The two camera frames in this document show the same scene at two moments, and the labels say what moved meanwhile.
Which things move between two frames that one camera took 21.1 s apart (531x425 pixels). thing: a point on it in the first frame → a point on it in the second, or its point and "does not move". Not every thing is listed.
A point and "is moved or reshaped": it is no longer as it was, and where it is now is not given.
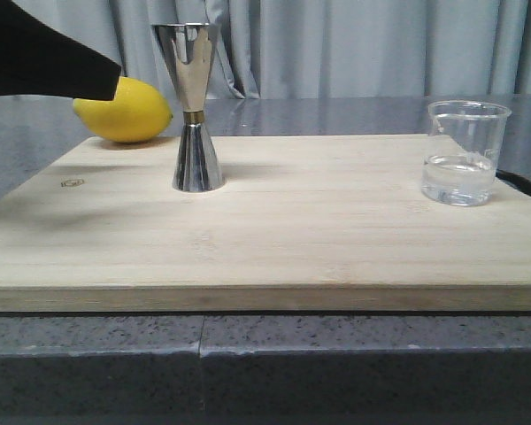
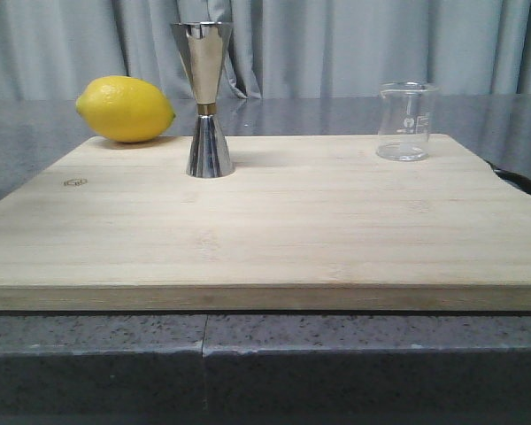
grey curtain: x=286 y=49 does not move
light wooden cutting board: x=303 y=223 does not move
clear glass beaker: x=465 y=142 → x=404 y=120
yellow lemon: x=135 y=113 does not move
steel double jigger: x=186 y=57 is moved or reshaped
